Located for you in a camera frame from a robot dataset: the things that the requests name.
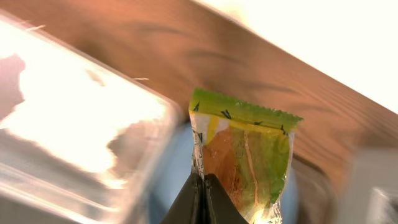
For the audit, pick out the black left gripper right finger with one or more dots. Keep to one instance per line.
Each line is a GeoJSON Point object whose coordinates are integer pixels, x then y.
{"type": "Point", "coordinates": [219, 209]}

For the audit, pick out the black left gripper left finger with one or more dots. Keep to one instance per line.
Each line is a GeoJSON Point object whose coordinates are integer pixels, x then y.
{"type": "Point", "coordinates": [187, 208]}

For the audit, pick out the yellow green snack wrapper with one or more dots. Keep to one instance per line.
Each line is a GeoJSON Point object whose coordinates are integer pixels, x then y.
{"type": "Point", "coordinates": [249, 149]}

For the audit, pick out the grey dishwasher rack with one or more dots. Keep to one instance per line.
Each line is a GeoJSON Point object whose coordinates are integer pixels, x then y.
{"type": "Point", "coordinates": [370, 196]}

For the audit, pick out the dark blue plate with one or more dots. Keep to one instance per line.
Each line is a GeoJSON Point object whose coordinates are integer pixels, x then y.
{"type": "Point", "coordinates": [175, 167]}

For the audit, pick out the clear plastic bin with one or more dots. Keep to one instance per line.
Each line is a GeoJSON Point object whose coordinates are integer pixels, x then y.
{"type": "Point", "coordinates": [79, 139]}

